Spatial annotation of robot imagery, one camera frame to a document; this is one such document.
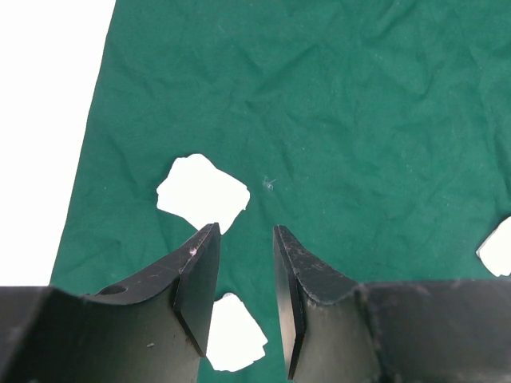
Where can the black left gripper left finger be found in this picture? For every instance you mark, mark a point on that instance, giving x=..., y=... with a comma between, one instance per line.
x=150, y=327

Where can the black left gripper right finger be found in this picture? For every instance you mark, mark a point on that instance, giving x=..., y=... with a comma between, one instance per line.
x=323, y=328

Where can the white gauze pad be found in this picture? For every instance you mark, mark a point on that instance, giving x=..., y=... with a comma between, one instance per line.
x=200, y=193
x=494, y=252
x=235, y=339

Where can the green surgical drape cloth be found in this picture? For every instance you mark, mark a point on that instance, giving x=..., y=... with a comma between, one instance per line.
x=378, y=132

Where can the white gauze pad bottom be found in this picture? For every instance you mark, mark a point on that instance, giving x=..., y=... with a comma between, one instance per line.
x=494, y=252

